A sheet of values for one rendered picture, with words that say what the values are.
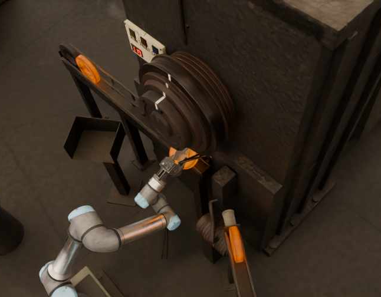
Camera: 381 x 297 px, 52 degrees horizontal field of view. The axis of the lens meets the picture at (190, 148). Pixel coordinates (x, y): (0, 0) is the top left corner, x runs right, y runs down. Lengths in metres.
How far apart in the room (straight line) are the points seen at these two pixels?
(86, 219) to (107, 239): 0.13
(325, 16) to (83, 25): 3.09
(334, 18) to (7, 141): 2.71
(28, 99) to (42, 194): 0.91
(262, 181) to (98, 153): 0.95
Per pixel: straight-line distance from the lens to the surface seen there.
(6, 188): 3.10
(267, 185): 1.75
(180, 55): 1.61
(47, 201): 2.92
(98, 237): 1.76
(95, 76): 2.45
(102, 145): 2.26
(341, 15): 1.08
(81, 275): 2.32
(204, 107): 1.46
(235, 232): 1.75
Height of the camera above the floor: 2.43
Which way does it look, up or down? 58 degrees down
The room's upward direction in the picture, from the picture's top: 8 degrees counter-clockwise
